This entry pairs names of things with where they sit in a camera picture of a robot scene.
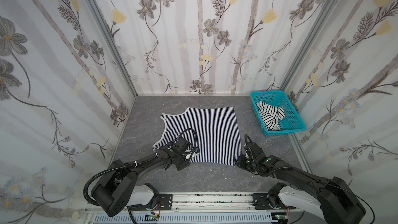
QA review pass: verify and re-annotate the blue striped tank top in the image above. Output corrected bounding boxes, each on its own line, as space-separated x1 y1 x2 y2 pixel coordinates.
153 107 241 166

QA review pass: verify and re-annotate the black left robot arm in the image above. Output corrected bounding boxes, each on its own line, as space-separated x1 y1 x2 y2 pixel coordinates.
83 136 201 217

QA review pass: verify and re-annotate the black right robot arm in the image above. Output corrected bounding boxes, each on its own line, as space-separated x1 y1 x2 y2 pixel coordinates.
235 135 366 224

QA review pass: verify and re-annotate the black striped tank top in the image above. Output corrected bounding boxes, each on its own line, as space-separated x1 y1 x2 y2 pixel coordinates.
256 101 286 131

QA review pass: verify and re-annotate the teal plastic basket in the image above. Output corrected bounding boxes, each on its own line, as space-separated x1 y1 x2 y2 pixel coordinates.
250 90 306 136

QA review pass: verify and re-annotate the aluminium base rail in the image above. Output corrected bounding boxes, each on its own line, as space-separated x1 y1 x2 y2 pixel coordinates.
83 191 338 214

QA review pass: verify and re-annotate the white vented cable duct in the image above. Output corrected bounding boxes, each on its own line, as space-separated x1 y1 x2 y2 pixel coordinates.
93 213 274 224

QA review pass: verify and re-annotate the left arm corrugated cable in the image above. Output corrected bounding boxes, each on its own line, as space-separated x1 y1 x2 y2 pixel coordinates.
82 161 141 207

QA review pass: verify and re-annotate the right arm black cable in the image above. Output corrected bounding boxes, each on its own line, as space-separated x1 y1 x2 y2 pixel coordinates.
326 183 376 224

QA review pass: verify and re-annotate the aluminium corner post right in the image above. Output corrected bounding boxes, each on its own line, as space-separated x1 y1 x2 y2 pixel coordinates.
280 0 339 91

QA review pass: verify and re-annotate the aluminium corner post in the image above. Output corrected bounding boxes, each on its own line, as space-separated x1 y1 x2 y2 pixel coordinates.
85 0 138 98
280 0 339 91

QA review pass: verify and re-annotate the aluminium corner post left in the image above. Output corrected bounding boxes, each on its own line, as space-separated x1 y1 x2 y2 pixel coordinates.
85 0 138 98

